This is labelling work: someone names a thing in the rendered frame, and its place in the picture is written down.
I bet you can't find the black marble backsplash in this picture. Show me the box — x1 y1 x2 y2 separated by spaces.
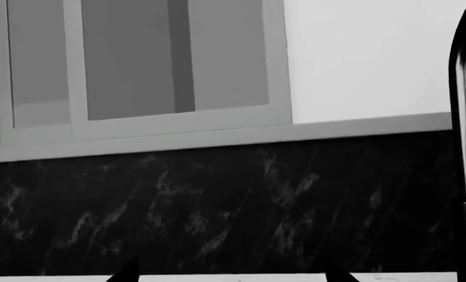
0 127 465 277

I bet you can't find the black metal sink faucet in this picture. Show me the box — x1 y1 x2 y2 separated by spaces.
447 0 466 282

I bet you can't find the white sliding window frame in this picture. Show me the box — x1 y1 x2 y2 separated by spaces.
0 0 294 150

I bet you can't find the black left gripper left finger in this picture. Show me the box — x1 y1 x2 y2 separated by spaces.
106 255 141 282

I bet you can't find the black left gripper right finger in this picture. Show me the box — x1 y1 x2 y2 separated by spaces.
324 259 361 282

